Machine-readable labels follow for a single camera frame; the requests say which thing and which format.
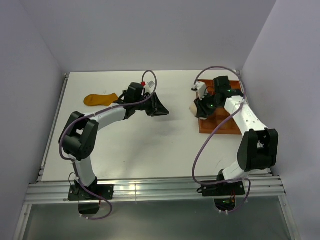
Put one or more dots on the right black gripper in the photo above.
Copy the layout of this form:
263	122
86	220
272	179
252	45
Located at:
202	111

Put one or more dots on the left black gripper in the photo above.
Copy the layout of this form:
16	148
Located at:
157	108

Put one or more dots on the cream brown sock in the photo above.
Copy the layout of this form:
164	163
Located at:
193	109

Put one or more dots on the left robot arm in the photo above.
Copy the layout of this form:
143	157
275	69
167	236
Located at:
79	135

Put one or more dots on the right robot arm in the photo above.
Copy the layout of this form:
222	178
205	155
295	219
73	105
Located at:
259	145

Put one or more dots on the mustard yellow sock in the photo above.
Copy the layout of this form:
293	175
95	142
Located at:
94	100

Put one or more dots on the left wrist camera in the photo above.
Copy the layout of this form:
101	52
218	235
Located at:
148	86

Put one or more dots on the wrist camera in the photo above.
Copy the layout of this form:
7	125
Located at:
200	88
148	86

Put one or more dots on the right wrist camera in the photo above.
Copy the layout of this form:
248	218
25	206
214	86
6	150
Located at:
200	88

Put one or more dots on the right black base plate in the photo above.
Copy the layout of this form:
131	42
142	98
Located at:
214	188

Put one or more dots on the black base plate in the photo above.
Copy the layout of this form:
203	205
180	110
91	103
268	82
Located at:
107	191
214	188

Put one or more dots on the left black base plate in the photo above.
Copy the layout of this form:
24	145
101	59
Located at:
107	191

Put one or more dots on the aluminium frame rail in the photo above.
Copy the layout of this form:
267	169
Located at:
161	189

